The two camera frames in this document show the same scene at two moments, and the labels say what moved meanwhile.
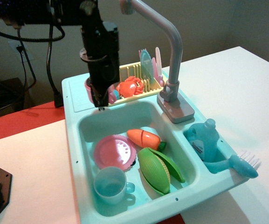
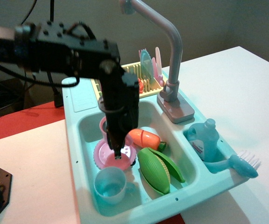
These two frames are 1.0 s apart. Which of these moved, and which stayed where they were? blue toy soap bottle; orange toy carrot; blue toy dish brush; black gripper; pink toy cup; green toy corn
Moved: black gripper; pink toy cup
Stayed: blue toy soap bottle; blue toy dish brush; green toy corn; orange toy carrot
